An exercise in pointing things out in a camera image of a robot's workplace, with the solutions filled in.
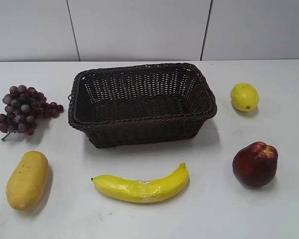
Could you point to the purple grape bunch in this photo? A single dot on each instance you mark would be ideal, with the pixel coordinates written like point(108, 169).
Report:
point(24, 106)

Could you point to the yellow mango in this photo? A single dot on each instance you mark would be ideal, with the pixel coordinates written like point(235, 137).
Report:
point(27, 183)

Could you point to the dark woven wicker basket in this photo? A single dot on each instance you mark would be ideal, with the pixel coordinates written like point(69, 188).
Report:
point(140, 104)

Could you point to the red apple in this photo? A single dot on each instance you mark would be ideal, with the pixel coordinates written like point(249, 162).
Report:
point(256, 164)

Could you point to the yellow lemon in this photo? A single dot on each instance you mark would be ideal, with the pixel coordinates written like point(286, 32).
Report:
point(244, 97)

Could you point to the yellow banana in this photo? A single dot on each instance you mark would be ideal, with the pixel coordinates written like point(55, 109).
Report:
point(136, 191)

